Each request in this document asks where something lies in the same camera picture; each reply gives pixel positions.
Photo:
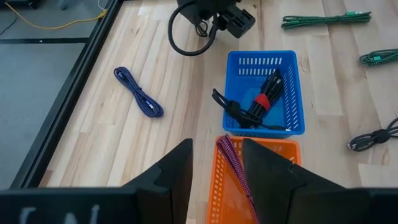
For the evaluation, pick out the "blue plastic slotted basket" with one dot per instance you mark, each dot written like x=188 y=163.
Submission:
x=245 y=90

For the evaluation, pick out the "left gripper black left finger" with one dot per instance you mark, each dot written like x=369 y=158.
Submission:
x=155 y=202

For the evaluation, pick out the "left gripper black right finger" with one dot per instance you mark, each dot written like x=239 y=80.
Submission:
x=295 y=202

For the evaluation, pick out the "orange plastic slotted basket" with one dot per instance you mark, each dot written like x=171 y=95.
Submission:
x=227 y=199

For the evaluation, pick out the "black aluminium table frame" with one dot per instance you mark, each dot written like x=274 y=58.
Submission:
x=69 y=96

